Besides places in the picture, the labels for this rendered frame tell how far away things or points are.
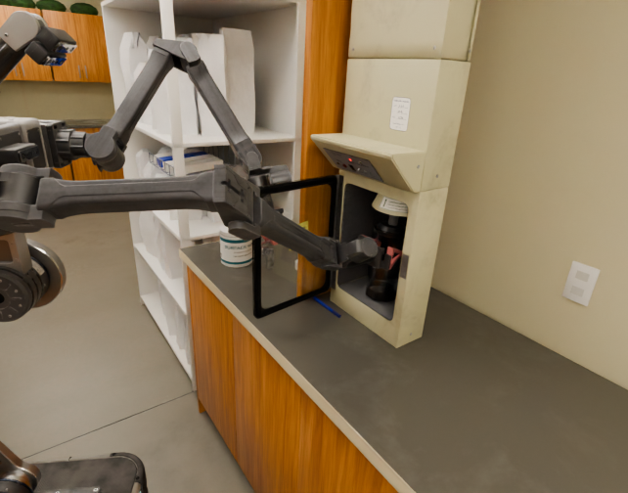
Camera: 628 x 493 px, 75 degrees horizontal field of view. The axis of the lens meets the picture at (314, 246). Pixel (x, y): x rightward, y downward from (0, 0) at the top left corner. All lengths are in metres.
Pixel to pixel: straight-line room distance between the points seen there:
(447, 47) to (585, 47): 0.43
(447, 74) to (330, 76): 0.37
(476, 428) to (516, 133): 0.84
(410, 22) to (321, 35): 0.27
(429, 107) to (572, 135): 0.46
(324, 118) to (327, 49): 0.19
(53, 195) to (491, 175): 1.19
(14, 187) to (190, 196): 0.30
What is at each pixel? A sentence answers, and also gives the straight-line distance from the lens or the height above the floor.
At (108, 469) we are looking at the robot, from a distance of 1.95.
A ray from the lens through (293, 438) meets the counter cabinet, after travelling 1.38.
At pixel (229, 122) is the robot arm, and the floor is 1.52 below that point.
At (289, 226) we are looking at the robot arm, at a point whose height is 1.35.
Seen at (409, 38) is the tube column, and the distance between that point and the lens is 1.09.
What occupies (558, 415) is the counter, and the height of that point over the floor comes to 0.94.
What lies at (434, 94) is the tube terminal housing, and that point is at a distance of 1.03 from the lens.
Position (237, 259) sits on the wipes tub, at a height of 0.98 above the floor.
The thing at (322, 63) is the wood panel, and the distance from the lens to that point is 1.26.
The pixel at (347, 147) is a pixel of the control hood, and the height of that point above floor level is 1.50.
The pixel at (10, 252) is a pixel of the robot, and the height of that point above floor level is 1.23.
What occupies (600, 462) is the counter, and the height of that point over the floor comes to 0.94.
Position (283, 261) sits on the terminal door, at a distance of 1.21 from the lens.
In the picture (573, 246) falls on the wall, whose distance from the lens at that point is 1.37.
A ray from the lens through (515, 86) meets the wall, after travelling 1.42.
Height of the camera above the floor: 1.67
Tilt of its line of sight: 23 degrees down
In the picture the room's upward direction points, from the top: 3 degrees clockwise
